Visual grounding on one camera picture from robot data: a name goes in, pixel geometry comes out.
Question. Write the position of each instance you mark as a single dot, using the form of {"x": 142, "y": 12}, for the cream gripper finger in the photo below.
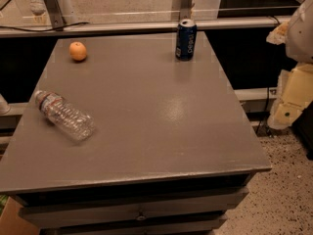
{"x": 294, "y": 95}
{"x": 278, "y": 35}

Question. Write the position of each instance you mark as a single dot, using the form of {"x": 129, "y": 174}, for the blue pepsi can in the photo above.
{"x": 186, "y": 40}

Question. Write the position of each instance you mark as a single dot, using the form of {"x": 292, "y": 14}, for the grey drawer cabinet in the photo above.
{"x": 172, "y": 141}

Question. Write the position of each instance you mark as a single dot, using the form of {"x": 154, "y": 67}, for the metal frame bracket centre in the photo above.
{"x": 185, "y": 9}

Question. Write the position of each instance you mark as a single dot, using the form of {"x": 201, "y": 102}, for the clear plastic water bottle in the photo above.
{"x": 76, "y": 124}

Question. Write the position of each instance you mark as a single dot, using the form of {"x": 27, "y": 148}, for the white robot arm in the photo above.
{"x": 299, "y": 38}

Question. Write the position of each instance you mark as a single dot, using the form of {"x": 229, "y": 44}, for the orange fruit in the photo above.
{"x": 77, "y": 51}

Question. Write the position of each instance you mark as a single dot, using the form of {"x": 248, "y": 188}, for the metal frame bracket left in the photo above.
{"x": 55, "y": 14}

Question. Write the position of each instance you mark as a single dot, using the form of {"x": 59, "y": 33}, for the metal drawer knob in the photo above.
{"x": 141, "y": 217}

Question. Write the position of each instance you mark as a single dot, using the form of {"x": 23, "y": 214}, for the metal frame bracket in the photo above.
{"x": 55, "y": 14}
{"x": 185, "y": 9}

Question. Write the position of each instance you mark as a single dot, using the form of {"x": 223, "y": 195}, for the cardboard box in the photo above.
{"x": 12, "y": 224}

